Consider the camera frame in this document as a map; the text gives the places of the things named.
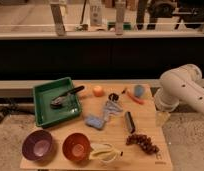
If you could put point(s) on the green plastic tray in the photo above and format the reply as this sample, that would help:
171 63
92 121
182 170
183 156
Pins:
45 115

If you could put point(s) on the purple bowl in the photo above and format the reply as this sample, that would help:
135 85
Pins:
38 146

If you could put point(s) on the yellow banana in bowl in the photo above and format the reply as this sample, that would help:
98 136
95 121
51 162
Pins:
106 152

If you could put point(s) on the blue sponge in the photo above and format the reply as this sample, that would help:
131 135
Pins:
94 121

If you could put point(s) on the wooden board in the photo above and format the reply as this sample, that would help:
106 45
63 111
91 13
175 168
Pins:
114 133

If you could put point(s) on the orange fruit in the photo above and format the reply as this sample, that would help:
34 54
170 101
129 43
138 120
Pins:
98 91

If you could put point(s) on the black handled spatula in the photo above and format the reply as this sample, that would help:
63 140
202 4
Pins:
57 102

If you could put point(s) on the bunch of dark grapes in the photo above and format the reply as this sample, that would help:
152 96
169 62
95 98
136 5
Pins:
144 142

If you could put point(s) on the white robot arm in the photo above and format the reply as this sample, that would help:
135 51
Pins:
180 84

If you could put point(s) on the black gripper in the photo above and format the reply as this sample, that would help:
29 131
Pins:
113 97

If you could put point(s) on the blue cup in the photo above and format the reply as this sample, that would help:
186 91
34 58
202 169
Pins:
139 90

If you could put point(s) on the black brush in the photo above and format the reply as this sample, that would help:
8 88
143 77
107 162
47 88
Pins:
129 122

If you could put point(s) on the red bowl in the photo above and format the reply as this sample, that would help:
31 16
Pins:
76 147

